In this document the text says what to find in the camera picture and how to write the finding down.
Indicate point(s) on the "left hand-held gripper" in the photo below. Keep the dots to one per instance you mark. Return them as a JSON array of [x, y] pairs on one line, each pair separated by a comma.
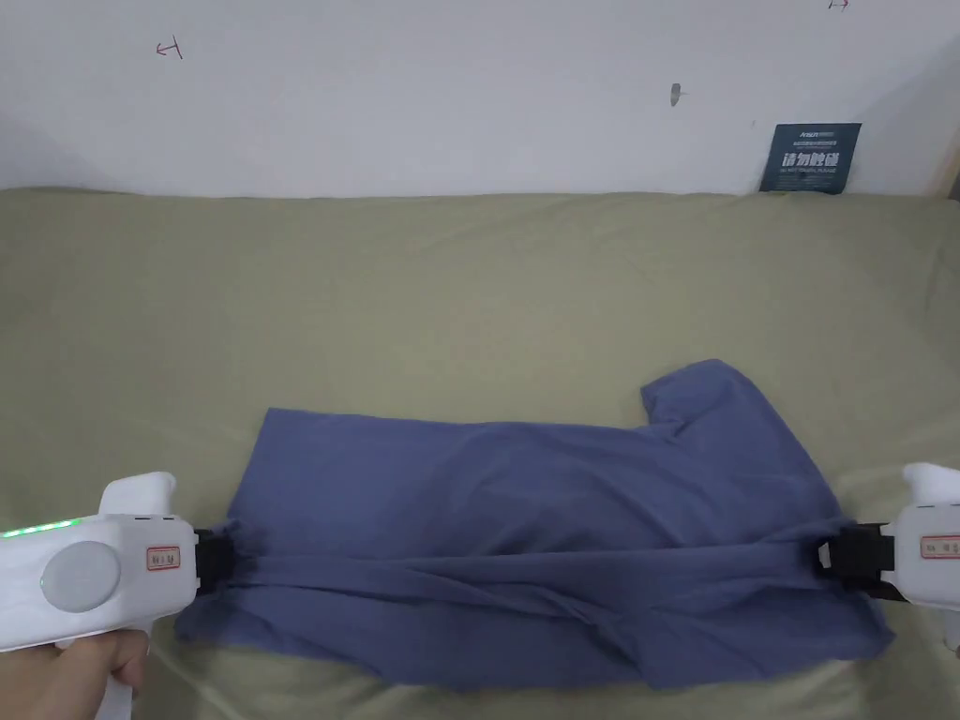
[[112, 555]]

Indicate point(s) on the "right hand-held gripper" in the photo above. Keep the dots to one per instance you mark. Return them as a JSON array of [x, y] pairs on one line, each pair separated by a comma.
[[926, 551]]

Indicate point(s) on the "dark blue shirt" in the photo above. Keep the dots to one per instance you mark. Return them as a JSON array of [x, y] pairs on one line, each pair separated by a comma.
[[525, 540]]

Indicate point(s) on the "person's left hand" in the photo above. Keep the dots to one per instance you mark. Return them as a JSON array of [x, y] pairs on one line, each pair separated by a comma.
[[71, 679]]

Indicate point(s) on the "bed with pale green sheet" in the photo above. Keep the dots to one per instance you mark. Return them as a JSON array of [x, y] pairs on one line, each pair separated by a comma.
[[450, 300]]

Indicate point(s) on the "dark blue sign card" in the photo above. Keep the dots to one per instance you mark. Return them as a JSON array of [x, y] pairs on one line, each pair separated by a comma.
[[812, 159]]

